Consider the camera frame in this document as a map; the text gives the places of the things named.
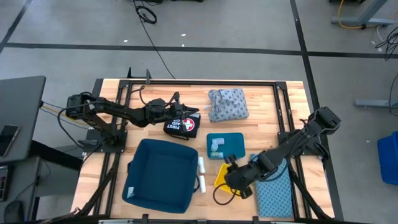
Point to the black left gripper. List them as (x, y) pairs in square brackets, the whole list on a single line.
[(161, 110)]

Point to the grey desk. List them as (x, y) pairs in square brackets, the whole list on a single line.
[(18, 109)]

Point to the black smartphone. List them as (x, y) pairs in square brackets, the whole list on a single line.
[(7, 140)]

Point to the black first aid kit pouch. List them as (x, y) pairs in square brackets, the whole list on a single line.
[(174, 127)]

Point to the grey patterned gown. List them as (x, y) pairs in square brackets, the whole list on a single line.
[(228, 105)]

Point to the small white bottle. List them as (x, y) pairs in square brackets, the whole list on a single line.
[(214, 147)]

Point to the green tinted plastic vial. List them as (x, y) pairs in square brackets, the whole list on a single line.
[(216, 154)]

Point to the black computer mouse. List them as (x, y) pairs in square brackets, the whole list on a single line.
[(14, 211)]

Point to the blue dotted folded cloth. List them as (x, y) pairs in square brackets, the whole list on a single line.
[(275, 199)]

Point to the teal plastic tray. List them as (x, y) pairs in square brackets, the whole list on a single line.
[(233, 146)]

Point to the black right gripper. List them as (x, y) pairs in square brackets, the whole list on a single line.
[(242, 177)]

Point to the yellow plastic basket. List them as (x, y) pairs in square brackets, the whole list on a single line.
[(220, 180)]

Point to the navy fabric storage bin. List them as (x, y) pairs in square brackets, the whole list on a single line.
[(161, 174)]

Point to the blue plastic bin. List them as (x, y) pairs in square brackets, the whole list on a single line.
[(388, 158)]

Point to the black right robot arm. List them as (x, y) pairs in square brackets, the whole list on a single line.
[(295, 143)]

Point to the grey metal table foot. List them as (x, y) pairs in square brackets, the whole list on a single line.
[(376, 103)]

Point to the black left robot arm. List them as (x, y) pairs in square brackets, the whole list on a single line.
[(118, 109)]

